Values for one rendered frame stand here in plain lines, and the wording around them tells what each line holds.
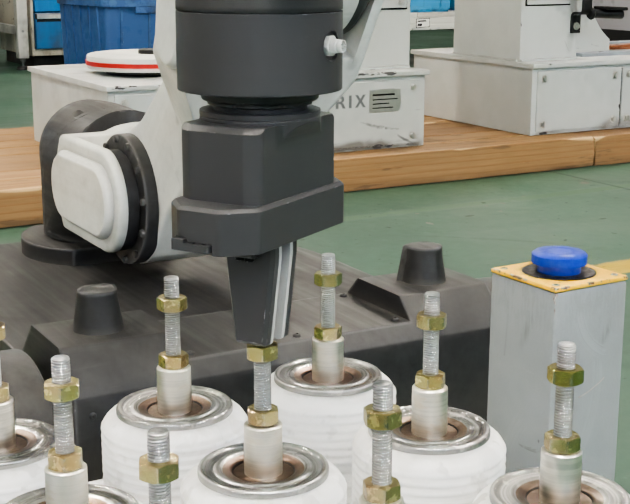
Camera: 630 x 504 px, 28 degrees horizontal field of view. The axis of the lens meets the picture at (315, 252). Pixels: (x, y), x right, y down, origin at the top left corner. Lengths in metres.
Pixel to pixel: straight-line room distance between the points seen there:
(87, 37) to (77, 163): 3.93
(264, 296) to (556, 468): 0.18
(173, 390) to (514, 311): 0.26
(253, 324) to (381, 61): 2.42
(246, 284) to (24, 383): 0.44
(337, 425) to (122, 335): 0.33
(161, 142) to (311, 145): 0.63
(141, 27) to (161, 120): 3.93
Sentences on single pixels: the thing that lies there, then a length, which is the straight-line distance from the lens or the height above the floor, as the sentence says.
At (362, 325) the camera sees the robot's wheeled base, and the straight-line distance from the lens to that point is 1.22.
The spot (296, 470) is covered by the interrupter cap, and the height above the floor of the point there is 0.25.
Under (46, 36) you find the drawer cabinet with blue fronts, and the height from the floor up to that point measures 0.15.
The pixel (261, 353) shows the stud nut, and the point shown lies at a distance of 0.70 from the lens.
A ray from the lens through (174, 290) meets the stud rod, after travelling 0.80.
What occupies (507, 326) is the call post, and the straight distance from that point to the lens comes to 0.93.
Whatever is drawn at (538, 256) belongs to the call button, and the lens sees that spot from 0.92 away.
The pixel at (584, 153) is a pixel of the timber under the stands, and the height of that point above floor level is 0.04.
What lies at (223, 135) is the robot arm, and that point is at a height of 0.45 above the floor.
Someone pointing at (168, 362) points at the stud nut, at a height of 0.29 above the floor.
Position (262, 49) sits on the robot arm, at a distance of 0.63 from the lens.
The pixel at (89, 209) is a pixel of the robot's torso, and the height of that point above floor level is 0.27.
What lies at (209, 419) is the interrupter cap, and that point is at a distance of 0.80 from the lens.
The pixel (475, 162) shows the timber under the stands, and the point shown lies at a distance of 3.10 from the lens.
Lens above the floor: 0.54
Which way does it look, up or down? 13 degrees down
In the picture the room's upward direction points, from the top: straight up
